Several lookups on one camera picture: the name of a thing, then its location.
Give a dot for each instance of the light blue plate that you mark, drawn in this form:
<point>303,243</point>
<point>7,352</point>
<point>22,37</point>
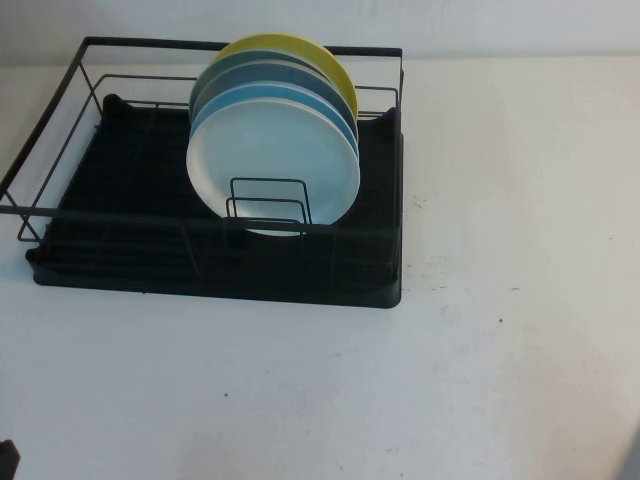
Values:
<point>280,93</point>

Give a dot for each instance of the yellow plate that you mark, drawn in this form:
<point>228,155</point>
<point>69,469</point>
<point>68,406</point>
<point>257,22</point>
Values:
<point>320,55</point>

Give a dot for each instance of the teal green plate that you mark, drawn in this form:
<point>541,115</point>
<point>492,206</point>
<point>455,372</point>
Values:
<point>235,62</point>

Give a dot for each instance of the dark grey-blue plate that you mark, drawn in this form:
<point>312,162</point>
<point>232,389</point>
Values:
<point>280,72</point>

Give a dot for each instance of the black plastic drip tray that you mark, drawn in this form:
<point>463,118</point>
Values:
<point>125,260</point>

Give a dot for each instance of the pale white plate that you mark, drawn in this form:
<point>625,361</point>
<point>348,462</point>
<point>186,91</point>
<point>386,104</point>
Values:
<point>280,160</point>

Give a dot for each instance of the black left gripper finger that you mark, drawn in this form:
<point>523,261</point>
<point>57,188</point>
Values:
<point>7,461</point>

